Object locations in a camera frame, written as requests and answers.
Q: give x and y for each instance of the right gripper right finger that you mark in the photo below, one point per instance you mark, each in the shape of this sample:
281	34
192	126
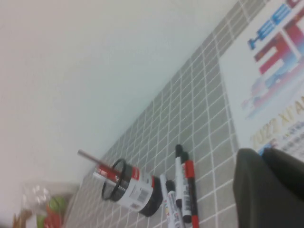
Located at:
287	168

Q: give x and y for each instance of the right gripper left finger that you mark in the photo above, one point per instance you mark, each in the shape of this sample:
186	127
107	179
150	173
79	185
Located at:
261	202

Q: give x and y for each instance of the black pen red cap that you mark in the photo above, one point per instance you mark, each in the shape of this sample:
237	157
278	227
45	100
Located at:
190	169

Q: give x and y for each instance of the black mesh pen holder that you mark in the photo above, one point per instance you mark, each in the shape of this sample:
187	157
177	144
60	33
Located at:
140	192

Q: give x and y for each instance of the red gel pen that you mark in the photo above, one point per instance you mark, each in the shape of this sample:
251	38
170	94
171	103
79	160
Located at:
101	170

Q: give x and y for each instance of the white HEEC book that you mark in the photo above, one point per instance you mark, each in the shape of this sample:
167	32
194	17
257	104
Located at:
242	95

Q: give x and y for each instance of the long white marker black cap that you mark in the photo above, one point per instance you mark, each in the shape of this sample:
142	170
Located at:
171	190

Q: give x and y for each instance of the white paint marker silver cap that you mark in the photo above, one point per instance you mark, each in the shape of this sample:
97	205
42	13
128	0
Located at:
164	187

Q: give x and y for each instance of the grey checked tablecloth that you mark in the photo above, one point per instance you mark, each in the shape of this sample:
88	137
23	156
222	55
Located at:
202	107

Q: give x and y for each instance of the dark red pencil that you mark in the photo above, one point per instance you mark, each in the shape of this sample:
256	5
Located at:
90	158

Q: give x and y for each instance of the clear plastic snack bag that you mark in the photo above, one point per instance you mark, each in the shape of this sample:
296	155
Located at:
52	206

